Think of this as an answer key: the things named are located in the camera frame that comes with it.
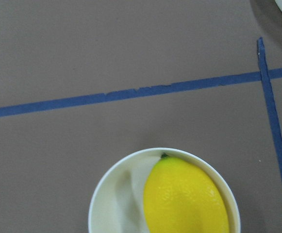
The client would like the yellow lemon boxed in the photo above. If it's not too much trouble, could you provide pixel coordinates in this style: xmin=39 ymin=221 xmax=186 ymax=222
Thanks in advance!
xmin=143 ymin=154 xmax=230 ymax=233

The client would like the white bowl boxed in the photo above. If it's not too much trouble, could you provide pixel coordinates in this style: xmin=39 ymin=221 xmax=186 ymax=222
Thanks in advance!
xmin=88 ymin=148 xmax=241 ymax=233

